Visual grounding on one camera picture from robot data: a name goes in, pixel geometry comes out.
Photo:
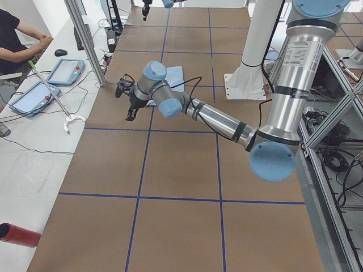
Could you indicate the light blue t-shirt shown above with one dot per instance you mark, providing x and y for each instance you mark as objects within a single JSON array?
[{"x": 175, "y": 78}]

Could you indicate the black power adapter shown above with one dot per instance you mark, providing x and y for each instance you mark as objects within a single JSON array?
[{"x": 111, "y": 40}]

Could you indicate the reacher grabber stick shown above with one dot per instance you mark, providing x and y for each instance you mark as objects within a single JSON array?
[{"x": 69, "y": 117}]

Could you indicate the black keyboard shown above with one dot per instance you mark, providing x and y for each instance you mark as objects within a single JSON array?
[{"x": 78, "y": 38}]

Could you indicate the far blue teach pendant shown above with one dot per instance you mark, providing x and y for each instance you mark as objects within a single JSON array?
[{"x": 66, "y": 72}]

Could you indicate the blue teach pendant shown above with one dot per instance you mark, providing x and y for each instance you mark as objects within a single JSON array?
[
  {"x": 66, "y": 72},
  {"x": 32, "y": 101}
]

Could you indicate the black computer mouse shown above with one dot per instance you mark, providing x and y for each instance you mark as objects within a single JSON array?
[{"x": 60, "y": 52}]

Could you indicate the near blue teach pendant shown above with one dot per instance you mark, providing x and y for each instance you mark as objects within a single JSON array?
[{"x": 32, "y": 101}]

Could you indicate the seated person black shirt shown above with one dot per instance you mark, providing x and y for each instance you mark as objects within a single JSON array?
[{"x": 14, "y": 55}]

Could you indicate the red cylinder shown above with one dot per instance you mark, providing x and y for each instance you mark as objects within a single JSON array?
[{"x": 20, "y": 236}]

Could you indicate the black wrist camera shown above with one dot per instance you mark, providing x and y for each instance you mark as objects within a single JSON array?
[{"x": 124, "y": 85}]

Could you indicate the aluminium frame truss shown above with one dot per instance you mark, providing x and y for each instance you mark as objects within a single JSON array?
[{"x": 331, "y": 163}]

